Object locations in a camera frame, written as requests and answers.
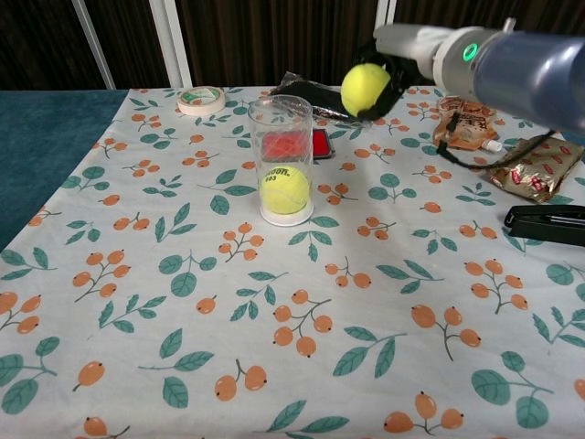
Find black gloves in plastic bag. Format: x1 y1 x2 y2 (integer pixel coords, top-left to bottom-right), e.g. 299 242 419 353
268 71 367 125

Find black stapler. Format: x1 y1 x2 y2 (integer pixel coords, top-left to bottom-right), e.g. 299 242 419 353
504 204 585 248

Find yellow-green tennis ball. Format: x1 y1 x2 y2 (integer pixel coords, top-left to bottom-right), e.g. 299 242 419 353
259 165 311 215
340 63 392 118

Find gold foil snack packet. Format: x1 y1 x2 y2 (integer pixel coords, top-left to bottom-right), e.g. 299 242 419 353
488 136 585 205

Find red ink stamp pad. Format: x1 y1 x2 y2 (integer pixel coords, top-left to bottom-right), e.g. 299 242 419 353
261 127 334 162

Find teal blue table cover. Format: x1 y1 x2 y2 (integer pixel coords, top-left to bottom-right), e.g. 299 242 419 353
0 89 132 252

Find white partition frame post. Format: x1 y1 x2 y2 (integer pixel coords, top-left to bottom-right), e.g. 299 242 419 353
374 0 399 28
153 0 193 88
70 0 115 91

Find clear plastic cup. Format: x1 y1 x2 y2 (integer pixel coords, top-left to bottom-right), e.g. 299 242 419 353
247 94 315 226

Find beige masking tape roll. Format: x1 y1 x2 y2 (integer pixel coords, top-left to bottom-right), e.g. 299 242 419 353
176 85 227 116

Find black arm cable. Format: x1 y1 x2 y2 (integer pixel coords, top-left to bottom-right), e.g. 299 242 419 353
436 113 558 169

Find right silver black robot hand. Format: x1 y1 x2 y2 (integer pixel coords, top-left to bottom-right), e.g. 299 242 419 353
354 22 452 123

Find floral printed tablecloth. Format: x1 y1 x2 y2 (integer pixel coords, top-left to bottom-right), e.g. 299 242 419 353
0 85 585 439

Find orange spouted snack pouch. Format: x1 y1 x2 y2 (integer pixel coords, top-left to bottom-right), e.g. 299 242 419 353
432 94 504 152

